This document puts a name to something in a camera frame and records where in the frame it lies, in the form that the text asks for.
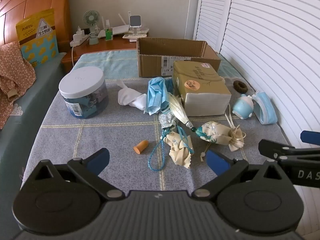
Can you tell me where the kraft paper tissue pack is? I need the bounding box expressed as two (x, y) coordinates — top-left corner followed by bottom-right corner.
(172, 60), (232, 117)

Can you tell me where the brown cardboard box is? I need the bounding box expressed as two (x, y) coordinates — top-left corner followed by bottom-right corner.
(136, 37), (222, 78)

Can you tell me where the white louvered closet door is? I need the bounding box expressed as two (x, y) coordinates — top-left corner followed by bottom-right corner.
(192, 0), (235, 53)
(217, 0), (320, 230)

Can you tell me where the blue patterned sachet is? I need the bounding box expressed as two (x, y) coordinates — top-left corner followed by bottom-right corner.
(159, 112), (178, 131)

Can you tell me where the white cloth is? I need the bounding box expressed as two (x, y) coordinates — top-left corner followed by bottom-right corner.
(117, 79), (148, 112)

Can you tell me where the white stand with grey screen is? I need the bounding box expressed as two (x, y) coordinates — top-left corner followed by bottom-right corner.
(128, 15), (142, 35)

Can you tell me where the clear jar with white lid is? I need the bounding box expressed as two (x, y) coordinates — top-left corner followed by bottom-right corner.
(59, 67), (110, 119)

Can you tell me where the cream sachet with blue ribbon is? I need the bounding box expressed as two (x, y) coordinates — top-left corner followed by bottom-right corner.
(168, 126), (195, 168)

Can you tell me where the brown floral cloth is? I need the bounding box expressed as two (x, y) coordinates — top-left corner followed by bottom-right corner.
(0, 41), (37, 130)

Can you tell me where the yellow snack bag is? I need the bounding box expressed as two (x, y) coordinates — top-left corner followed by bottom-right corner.
(15, 8), (60, 68)

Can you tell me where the white router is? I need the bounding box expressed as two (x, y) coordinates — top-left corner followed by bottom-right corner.
(97, 12), (150, 39)

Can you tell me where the white power strip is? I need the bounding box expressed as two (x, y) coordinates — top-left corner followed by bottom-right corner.
(69, 26), (91, 48)

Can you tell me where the cream floral sachet with tassel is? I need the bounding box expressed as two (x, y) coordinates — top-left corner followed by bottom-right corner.
(166, 92), (247, 153)

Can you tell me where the green mini fan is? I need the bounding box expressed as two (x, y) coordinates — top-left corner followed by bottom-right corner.
(83, 10), (101, 46)

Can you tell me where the wooden nightstand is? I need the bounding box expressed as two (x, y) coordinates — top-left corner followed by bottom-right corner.
(61, 33), (140, 73)

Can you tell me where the blue braided cord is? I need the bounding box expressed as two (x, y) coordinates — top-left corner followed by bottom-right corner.
(148, 129), (171, 172)

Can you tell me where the grey plaid blanket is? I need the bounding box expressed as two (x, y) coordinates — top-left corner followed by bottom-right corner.
(21, 78), (295, 193)

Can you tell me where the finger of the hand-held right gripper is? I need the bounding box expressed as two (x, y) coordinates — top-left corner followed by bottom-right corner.
(300, 130), (320, 146)
(258, 139), (320, 160)

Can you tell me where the blue face mask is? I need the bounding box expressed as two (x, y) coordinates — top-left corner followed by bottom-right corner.
(252, 91), (278, 125)
(146, 77), (173, 116)

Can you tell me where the white remote control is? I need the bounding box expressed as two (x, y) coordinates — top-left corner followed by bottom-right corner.
(122, 33), (141, 43)

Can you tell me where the light blue plaid blanket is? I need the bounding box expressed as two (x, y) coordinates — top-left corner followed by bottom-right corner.
(72, 49), (241, 81)

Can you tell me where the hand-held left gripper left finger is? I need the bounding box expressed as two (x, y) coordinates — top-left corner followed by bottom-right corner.
(24, 148), (125, 200)

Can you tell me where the brown hair scrunchie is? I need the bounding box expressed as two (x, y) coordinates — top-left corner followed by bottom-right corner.
(233, 80), (247, 92)

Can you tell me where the teal bedsheet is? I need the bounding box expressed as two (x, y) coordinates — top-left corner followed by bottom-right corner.
(0, 52), (77, 240)

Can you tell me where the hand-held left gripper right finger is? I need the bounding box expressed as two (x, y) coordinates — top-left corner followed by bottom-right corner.
(191, 149), (292, 200)

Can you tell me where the blue and white toy figure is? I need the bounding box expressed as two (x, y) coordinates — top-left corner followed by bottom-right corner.
(232, 94), (255, 119)

